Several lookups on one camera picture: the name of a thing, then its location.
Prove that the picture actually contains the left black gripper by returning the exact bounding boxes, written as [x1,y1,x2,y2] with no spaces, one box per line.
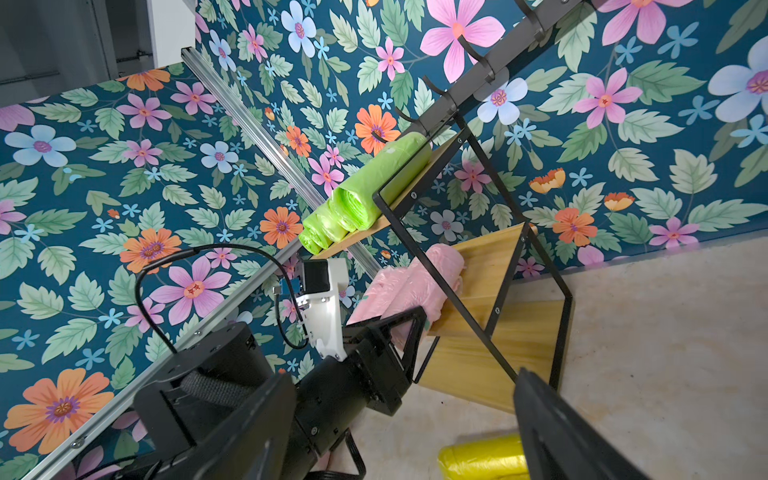
[344,306,427,416]

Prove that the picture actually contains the wooden three-tier shelf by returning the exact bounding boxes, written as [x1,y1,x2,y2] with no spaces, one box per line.
[318,115,573,412]

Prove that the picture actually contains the green roll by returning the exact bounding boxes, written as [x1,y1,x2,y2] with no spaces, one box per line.
[319,192,357,242]
[303,203,349,249]
[298,224,324,255]

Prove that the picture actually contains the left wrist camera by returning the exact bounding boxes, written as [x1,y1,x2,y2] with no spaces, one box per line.
[297,258,349,362]

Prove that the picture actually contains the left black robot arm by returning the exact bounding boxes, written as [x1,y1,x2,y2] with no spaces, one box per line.
[83,307,426,479]

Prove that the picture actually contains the pink roll bottom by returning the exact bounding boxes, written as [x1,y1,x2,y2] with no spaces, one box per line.
[381,244,465,338]

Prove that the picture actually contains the yellow roll top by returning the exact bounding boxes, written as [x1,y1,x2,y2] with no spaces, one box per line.
[438,434,530,480]

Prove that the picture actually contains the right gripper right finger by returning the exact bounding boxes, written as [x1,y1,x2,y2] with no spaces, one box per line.
[513,368,647,480]

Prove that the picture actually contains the green roll diagonal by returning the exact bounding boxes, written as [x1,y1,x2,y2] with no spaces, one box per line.
[334,132,432,231]

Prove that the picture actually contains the pink roll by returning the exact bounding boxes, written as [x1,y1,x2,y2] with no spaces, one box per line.
[381,244,465,338]
[347,267,408,326]

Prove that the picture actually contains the black wall hook rail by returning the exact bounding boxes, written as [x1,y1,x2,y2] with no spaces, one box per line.
[396,0,594,138]

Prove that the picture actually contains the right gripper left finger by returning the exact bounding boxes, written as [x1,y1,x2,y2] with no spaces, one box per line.
[161,375,296,479]

